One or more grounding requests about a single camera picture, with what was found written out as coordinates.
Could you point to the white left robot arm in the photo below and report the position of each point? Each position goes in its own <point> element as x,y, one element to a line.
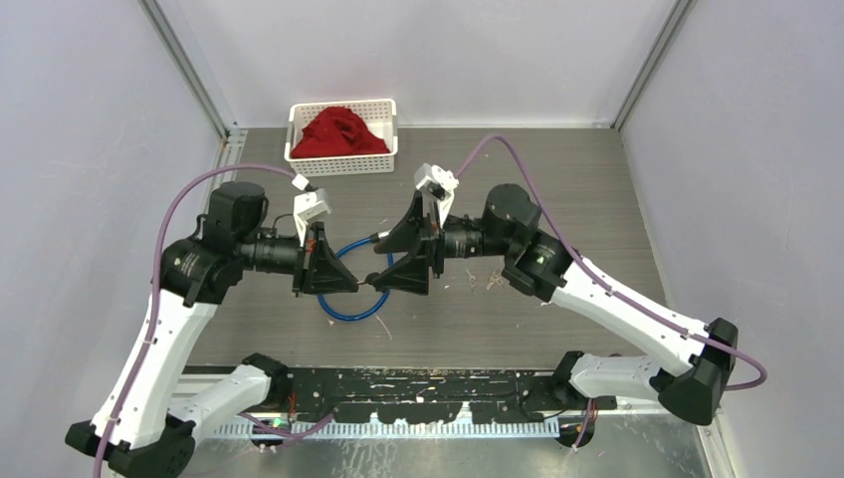
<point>140,431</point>

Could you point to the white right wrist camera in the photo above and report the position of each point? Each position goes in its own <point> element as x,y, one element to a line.
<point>440,185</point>

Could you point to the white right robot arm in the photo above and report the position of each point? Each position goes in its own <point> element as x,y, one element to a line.
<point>686,370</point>

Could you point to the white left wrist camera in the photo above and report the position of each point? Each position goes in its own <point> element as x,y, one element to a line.
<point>309,207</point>

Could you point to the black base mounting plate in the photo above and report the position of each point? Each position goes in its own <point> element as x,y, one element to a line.
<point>417,395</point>

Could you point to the white perforated plastic basket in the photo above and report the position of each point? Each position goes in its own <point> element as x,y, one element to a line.
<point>380,115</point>

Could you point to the small silver key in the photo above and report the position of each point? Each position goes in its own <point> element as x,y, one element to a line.
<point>472,280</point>

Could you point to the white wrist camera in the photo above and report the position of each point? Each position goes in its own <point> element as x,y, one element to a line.
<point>309,207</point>
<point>440,185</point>

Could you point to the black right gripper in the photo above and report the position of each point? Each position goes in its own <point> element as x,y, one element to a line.
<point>416,230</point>

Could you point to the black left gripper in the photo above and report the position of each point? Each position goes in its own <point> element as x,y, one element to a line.
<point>317,269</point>

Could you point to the red cloth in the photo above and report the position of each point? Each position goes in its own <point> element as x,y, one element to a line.
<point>335,132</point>

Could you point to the silver key bunch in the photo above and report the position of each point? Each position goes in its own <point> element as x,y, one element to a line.
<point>496,279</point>

